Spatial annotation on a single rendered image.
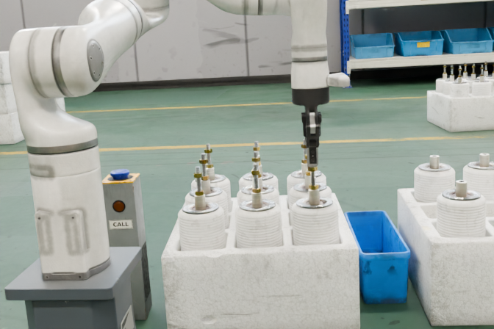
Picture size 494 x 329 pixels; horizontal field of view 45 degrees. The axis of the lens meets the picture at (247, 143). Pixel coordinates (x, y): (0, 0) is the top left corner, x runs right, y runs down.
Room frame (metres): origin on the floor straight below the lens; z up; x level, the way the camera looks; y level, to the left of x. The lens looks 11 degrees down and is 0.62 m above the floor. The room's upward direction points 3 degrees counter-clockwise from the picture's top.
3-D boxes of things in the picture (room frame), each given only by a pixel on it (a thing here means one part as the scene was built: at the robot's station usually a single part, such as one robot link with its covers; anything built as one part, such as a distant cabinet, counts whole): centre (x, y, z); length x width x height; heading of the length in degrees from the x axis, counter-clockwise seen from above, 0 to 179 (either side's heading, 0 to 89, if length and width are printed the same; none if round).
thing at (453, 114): (3.28, -1.27, 0.09); 0.39 x 0.39 x 0.18; 0
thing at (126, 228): (1.23, 0.27, 0.16); 0.07 x 0.07 x 0.31; 88
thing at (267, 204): (1.18, -0.01, 0.25); 0.08 x 0.08 x 0.01
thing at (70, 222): (0.79, 0.25, 0.39); 0.09 x 0.09 x 0.17; 83
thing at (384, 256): (1.35, -0.29, 0.06); 0.30 x 0.11 x 0.12; 177
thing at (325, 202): (1.17, -0.13, 0.25); 0.08 x 0.08 x 0.01
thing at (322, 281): (1.30, -0.02, 0.09); 0.39 x 0.39 x 0.18; 88
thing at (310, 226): (1.17, -0.13, 0.16); 0.10 x 0.10 x 0.18
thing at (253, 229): (1.18, -0.01, 0.16); 0.10 x 0.10 x 0.18
